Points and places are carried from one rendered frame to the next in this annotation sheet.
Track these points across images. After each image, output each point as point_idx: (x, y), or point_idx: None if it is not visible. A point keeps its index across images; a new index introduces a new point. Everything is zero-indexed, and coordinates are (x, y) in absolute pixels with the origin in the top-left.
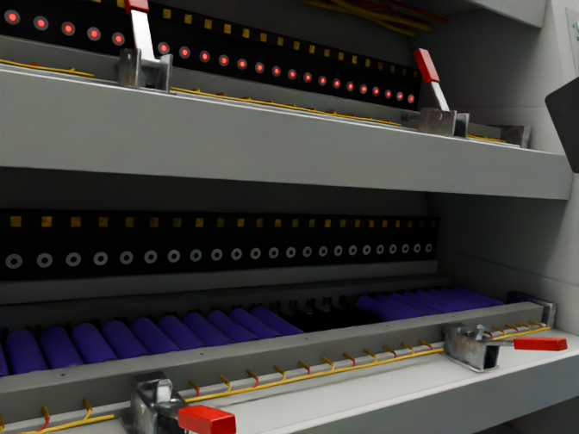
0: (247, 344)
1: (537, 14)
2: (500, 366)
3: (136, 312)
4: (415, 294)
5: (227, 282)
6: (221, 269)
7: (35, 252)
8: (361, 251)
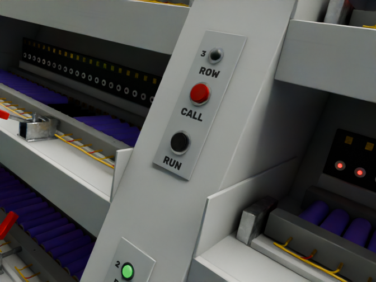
0: (3, 85)
1: None
2: (32, 143)
3: (46, 85)
4: (129, 127)
5: (83, 89)
6: (85, 83)
7: (42, 58)
8: (149, 99)
